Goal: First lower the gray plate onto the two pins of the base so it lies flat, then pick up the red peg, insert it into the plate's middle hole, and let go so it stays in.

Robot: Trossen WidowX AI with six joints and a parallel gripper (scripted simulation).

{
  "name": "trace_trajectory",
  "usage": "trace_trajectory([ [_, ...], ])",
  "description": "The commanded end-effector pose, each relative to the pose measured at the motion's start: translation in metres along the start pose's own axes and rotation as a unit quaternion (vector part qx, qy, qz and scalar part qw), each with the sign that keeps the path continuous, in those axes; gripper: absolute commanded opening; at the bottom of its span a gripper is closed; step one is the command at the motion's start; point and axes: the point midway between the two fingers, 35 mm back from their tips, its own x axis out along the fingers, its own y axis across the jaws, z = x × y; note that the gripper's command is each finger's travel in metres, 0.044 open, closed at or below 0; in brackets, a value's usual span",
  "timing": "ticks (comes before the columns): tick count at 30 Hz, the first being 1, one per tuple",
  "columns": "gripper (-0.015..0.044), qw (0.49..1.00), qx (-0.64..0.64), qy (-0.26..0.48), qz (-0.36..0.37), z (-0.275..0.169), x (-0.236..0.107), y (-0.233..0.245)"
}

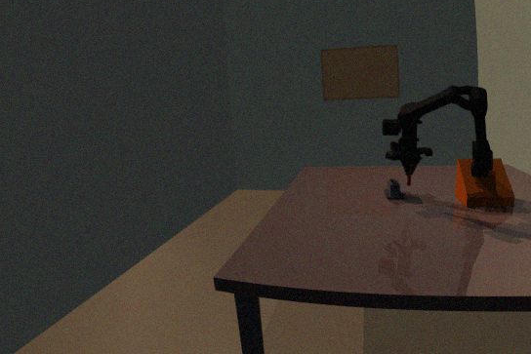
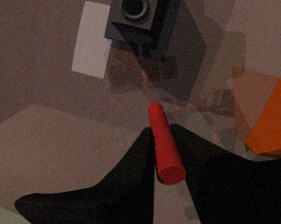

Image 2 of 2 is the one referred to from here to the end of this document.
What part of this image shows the red peg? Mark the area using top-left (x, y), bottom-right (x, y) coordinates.
top-left (148, 103), bottom-right (187, 185)

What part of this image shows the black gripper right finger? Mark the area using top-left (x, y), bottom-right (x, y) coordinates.
top-left (171, 124), bottom-right (281, 224)

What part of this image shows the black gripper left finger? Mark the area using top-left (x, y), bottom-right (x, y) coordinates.
top-left (15, 128), bottom-right (155, 224)

